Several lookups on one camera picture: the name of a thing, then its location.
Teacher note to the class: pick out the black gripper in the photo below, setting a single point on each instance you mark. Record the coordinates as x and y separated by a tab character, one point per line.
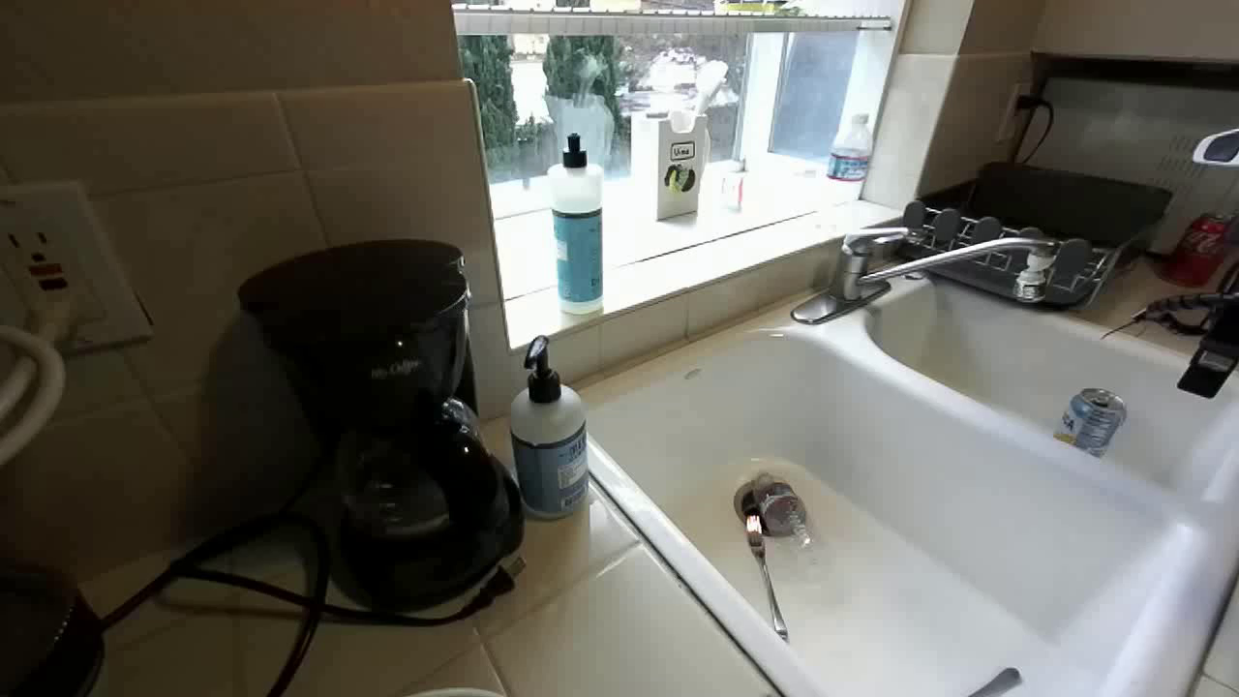
1213	349

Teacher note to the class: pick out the tall white blue-label soap bottle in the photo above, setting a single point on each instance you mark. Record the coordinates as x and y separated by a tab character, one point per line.
578	247

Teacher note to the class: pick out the clear plastic water bottle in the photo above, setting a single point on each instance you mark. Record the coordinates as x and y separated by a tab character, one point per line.
851	158

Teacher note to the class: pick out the small pale bottle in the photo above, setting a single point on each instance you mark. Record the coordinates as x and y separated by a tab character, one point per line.
733	188

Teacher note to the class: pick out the short white blue-label pump bottle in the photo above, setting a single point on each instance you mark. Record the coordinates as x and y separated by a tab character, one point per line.
549	450

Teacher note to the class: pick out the red can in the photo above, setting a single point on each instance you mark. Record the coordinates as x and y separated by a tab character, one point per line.
1198	253

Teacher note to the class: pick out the silver drink can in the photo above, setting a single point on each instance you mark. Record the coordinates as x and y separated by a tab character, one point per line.
1095	423

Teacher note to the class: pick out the black dish drying rack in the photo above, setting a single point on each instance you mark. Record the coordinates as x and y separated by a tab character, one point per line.
1070	208

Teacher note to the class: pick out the white double sink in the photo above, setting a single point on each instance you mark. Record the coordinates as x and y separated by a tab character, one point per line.
904	428

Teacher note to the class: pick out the chrome sink faucet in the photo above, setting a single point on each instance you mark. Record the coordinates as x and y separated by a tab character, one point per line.
852	272

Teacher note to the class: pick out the metal sink drain strainer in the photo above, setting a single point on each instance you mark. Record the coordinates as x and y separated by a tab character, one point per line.
780	499

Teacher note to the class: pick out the metal spoon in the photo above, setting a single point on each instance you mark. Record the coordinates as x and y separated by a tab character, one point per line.
753	535

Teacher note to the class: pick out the white carton with green logo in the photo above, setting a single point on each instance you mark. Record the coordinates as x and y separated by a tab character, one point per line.
679	167

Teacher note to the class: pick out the black coffee maker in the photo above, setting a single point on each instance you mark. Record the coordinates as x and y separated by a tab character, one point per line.
373	349

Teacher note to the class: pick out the black round container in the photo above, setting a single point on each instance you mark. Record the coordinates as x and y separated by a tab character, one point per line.
39	646

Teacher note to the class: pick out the white window frame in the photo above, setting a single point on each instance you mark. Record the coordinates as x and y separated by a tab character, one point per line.
644	22

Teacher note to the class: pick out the white wall outlet plate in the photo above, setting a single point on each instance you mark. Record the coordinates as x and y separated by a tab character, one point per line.
89	259

